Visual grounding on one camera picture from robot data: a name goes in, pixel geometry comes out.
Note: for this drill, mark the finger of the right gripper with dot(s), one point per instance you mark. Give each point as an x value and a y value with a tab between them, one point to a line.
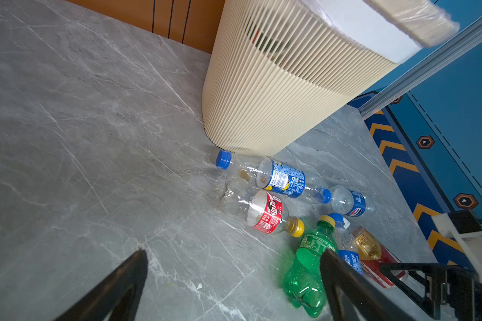
431	286

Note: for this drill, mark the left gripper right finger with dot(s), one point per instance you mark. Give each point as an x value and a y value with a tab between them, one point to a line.
350	296

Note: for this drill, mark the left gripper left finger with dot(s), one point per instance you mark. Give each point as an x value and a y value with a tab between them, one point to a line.
117	297

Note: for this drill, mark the green Sprite bottle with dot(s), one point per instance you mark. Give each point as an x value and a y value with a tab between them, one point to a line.
303	283

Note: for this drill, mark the clear Pepsi water bottle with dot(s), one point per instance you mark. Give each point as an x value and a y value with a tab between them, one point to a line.
341	200

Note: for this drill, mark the small bottle red white label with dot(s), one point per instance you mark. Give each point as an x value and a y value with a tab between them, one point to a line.
259	209

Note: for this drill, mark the clear bottle blue yellow label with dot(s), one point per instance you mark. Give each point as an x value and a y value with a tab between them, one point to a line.
270	175

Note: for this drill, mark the cream slatted waste bin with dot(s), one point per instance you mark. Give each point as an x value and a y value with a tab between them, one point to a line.
279	68

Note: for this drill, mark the bottle red yellow label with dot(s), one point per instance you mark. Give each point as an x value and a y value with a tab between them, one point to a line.
372	255

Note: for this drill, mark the right aluminium corner post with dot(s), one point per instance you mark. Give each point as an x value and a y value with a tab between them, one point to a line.
446	54

